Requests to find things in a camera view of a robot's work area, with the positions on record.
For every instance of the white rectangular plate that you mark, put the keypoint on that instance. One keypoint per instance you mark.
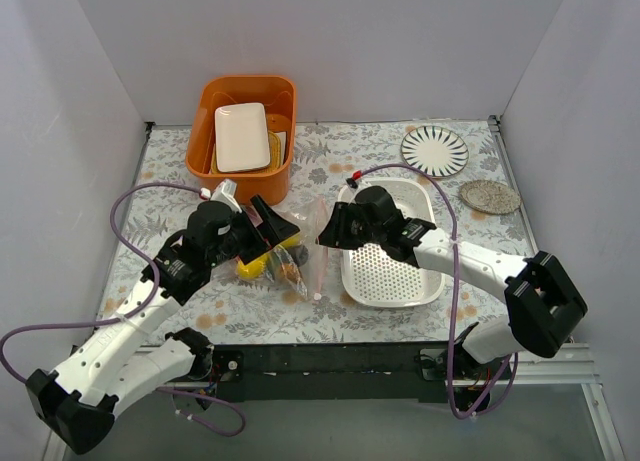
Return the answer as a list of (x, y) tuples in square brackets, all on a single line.
[(241, 137)]

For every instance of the blue striped round plate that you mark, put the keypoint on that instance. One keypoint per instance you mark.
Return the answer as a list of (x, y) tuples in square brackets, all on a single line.
[(435, 150)]

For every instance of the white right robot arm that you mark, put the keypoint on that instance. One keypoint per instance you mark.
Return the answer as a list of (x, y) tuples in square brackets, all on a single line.
[(543, 304)]

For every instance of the floral patterned table mat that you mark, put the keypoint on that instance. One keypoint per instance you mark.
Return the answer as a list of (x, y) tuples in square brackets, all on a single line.
[(233, 312)]

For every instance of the clear zip top bag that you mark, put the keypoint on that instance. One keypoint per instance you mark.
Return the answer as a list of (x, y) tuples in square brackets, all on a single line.
[(310, 218)]

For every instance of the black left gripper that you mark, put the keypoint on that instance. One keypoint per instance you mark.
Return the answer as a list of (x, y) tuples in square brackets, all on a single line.
[(253, 235)]

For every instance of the green toy avocado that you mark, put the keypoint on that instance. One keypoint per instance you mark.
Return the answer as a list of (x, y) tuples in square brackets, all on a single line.
[(275, 266)]

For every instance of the speckled round coaster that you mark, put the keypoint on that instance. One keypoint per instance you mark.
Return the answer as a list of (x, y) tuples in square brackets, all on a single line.
[(490, 197)]

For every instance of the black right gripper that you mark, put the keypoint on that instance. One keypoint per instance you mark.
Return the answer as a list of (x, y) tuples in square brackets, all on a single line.
[(347, 224)]

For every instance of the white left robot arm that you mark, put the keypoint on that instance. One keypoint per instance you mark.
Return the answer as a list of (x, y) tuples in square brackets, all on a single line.
[(81, 397)]

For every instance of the yellow woven tray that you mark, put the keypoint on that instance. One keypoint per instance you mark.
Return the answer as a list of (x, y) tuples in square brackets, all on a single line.
[(278, 150)]

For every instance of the dark brown toy mangosteen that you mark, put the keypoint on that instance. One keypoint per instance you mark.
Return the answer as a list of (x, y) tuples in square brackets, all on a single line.
[(299, 254)]

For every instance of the orange plastic bin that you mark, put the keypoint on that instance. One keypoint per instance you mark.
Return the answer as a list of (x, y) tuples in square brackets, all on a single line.
[(279, 97)]

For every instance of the brown toy kiwi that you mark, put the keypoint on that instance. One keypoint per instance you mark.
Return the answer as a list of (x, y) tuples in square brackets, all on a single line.
[(289, 271)]

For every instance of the yellow toy mango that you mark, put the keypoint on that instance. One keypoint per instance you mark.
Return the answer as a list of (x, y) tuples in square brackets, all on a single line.
[(251, 270)]

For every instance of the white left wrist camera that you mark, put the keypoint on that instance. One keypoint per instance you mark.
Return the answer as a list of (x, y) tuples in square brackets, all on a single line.
[(223, 193)]

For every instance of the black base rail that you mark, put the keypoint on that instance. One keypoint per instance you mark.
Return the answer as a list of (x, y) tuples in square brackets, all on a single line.
[(325, 371)]

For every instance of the white perforated plastic basket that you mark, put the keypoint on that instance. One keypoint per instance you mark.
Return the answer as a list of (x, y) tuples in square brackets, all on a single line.
[(372, 278)]

